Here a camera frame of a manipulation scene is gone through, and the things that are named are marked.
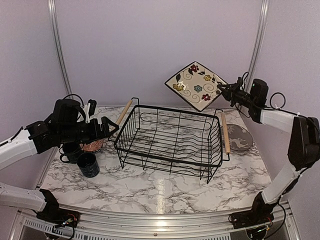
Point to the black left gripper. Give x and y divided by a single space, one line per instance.
103 133

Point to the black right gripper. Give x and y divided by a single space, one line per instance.
227 93

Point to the blue white patterned bowl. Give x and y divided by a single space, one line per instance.
94 146

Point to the square floral ceramic plate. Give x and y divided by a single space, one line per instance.
197 85

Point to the dark blue ceramic mug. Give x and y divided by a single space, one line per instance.
88 165

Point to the dark green ceramic mug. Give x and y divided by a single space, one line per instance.
71 153

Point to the grey reindeer round plate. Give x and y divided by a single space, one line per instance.
240 139

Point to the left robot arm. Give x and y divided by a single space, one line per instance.
26 143

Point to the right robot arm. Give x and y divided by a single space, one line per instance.
304 145

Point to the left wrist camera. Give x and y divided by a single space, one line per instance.
89 110

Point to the left wooden rack handle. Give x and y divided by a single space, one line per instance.
124 111

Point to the wooden rack handle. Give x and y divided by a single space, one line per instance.
124 111
225 133

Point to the right wooden rack handle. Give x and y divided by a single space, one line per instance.
225 133

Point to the black wire dish rack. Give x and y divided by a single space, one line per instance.
172 140

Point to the right aluminium wall post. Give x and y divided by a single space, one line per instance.
261 28

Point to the aluminium wall post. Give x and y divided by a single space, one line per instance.
58 45
261 28

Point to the aluminium front rail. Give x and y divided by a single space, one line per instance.
108 225

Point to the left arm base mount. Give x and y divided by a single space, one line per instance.
54 214

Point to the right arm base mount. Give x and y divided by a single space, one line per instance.
255 215

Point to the left aluminium wall post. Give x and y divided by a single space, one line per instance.
58 45

